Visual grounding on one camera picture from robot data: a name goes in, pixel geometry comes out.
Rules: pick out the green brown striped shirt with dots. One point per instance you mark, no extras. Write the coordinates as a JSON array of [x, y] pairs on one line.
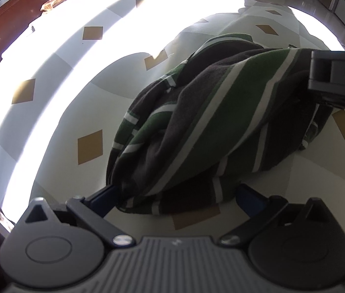
[[206, 122]]

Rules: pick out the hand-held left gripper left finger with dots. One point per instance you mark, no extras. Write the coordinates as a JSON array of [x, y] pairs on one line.
[[103, 197]]

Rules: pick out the red-brown wooden cabinet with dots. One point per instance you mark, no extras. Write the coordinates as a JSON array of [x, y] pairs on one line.
[[1, 27]]

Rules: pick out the brown snack bag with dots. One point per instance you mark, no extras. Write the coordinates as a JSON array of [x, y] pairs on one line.
[[56, 1]]

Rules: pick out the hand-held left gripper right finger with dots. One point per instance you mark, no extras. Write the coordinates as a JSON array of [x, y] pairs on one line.
[[249, 197]]

